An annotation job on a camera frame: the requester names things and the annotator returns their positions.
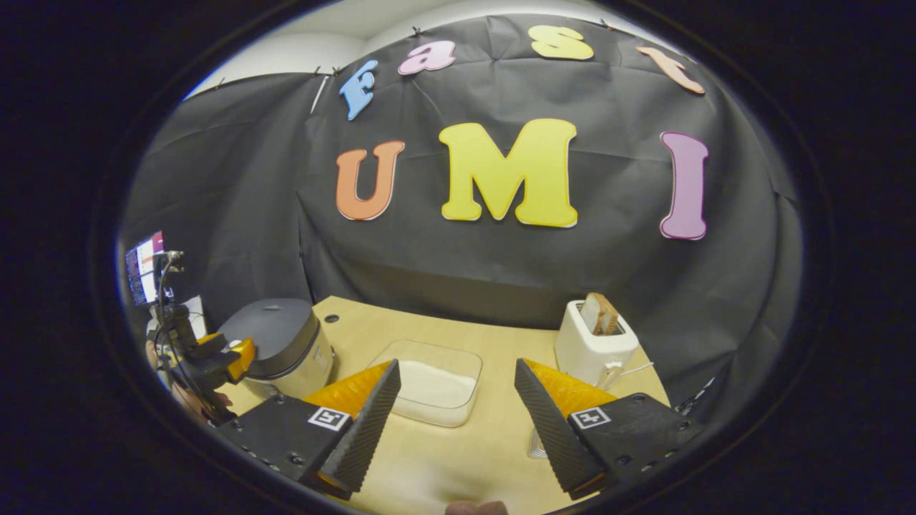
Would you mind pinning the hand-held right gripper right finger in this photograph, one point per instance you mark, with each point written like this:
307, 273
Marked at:
549, 436

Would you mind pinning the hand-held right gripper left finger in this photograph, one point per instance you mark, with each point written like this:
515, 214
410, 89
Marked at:
361, 436

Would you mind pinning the computer monitor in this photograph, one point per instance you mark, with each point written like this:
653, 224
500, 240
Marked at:
143, 268

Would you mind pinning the clear glass chopstick holder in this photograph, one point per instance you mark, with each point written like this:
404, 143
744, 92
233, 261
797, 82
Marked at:
537, 447

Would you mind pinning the clear box of white rice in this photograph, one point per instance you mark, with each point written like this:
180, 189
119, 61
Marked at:
436, 383

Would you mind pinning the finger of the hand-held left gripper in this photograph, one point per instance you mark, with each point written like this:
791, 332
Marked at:
243, 354
211, 339

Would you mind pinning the dark grey rice cooker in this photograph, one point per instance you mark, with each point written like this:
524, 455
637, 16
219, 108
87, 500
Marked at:
275, 336

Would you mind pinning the dark metal stand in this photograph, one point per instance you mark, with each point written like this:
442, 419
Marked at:
694, 397

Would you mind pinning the white toaster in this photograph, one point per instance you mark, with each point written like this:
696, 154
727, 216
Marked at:
583, 350

